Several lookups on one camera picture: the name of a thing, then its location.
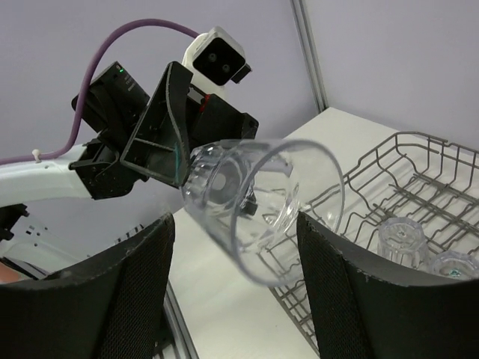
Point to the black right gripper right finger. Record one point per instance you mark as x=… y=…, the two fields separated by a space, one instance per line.
x=365 y=306

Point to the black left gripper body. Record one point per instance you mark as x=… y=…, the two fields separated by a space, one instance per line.
x=209 y=119

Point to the clear glass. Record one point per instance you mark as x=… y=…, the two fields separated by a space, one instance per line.
x=402 y=241
x=247 y=195
x=454 y=265

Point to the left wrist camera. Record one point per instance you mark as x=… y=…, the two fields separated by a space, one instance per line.
x=215 y=58

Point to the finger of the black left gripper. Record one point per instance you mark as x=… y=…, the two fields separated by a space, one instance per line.
x=158 y=147

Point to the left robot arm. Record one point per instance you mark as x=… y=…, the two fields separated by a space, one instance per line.
x=114 y=104

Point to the grey wire dish rack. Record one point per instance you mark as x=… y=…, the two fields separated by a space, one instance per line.
x=410 y=174

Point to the aluminium frame post left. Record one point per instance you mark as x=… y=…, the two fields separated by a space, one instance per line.
x=309 y=50

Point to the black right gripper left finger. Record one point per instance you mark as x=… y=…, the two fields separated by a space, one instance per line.
x=107 y=306

